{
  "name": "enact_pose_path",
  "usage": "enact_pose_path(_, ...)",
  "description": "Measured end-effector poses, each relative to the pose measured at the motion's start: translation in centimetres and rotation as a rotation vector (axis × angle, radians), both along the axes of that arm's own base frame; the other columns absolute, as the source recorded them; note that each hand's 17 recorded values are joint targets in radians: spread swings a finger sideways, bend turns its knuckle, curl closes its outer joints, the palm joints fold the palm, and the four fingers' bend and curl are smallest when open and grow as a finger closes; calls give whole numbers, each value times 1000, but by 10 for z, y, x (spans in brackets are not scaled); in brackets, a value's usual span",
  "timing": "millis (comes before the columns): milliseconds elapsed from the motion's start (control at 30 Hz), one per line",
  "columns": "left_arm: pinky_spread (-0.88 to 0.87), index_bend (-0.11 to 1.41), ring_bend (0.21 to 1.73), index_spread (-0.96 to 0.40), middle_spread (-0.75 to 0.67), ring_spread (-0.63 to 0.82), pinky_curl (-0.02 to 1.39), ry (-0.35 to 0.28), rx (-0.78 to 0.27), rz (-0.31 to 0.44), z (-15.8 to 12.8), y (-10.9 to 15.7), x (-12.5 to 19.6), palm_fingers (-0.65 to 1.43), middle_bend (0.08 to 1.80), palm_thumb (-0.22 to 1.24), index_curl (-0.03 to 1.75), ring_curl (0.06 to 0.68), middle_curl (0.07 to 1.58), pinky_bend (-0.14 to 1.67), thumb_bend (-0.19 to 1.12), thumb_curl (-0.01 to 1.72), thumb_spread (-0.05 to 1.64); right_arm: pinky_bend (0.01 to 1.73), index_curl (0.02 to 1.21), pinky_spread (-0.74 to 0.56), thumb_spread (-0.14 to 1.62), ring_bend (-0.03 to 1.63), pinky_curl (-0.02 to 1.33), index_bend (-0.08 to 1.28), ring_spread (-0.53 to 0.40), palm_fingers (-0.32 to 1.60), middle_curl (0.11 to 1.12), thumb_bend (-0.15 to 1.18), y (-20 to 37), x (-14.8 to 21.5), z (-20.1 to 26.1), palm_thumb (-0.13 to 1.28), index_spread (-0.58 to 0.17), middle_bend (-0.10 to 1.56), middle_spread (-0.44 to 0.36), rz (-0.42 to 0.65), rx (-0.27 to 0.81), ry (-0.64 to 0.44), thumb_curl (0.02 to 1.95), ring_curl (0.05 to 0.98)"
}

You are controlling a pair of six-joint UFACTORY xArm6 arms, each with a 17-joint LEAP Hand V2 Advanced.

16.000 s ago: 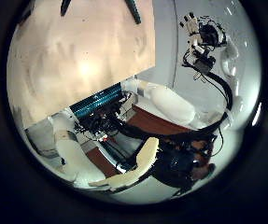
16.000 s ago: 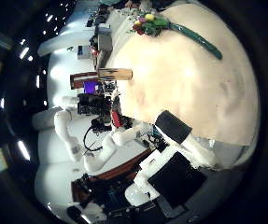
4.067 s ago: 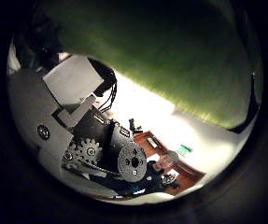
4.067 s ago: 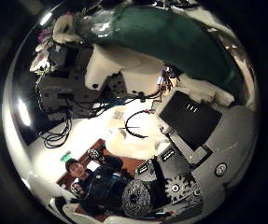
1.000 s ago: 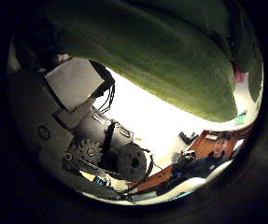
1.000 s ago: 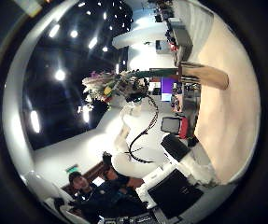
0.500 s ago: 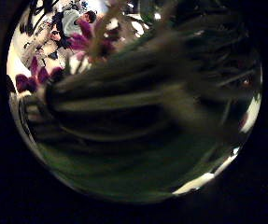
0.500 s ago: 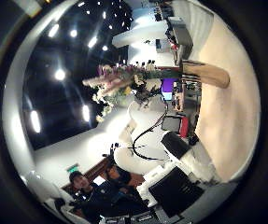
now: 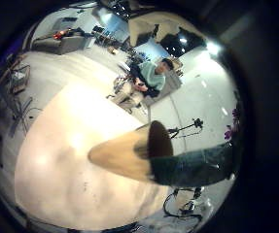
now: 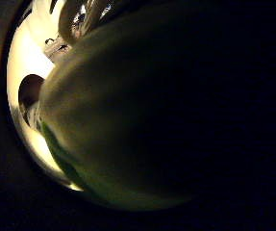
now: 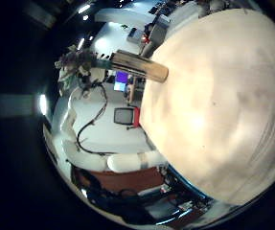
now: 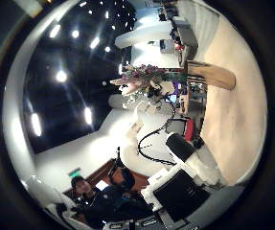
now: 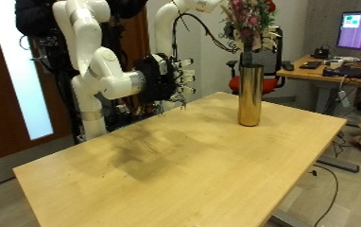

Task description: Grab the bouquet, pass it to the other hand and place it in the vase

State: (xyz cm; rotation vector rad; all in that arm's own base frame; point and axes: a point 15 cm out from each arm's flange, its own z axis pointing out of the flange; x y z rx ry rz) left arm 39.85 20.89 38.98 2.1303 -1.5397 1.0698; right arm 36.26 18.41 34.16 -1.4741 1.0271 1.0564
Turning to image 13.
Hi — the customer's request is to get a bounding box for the mixed flower bouquet green wrap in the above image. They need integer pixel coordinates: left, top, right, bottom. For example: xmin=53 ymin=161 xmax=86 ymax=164
xmin=220 ymin=0 xmax=278 ymax=68

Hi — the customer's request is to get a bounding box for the tall gold cylinder vase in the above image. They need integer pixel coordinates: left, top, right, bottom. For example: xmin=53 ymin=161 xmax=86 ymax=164
xmin=237 ymin=63 xmax=265 ymax=127

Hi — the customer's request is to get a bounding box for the black mesh chair red seat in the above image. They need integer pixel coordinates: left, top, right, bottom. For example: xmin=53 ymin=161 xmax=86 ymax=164
xmin=225 ymin=27 xmax=296 ymax=97

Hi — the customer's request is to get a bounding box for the red emergency stop button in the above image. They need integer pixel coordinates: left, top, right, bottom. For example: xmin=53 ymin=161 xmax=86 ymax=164
xmin=116 ymin=102 xmax=130 ymax=114

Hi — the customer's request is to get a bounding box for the black keyboard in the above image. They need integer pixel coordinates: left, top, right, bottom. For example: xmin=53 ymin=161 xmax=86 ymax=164
xmin=298 ymin=61 xmax=324 ymax=70

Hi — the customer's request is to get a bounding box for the black desk phone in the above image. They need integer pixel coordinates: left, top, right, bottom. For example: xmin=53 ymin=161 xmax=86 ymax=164
xmin=313 ymin=46 xmax=330 ymax=60

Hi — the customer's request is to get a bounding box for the wooden office desk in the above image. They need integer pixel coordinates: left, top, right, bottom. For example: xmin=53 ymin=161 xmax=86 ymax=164
xmin=277 ymin=54 xmax=361 ymax=114

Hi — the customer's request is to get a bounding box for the white power strip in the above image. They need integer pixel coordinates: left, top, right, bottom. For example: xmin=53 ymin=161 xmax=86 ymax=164
xmin=337 ymin=90 xmax=352 ymax=108

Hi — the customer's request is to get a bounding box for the grey table foot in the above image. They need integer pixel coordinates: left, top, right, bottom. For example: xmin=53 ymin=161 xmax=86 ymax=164
xmin=317 ymin=155 xmax=361 ymax=174

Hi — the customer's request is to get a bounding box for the black floor cable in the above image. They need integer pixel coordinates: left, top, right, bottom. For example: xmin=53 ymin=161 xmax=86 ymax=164
xmin=310 ymin=164 xmax=341 ymax=227

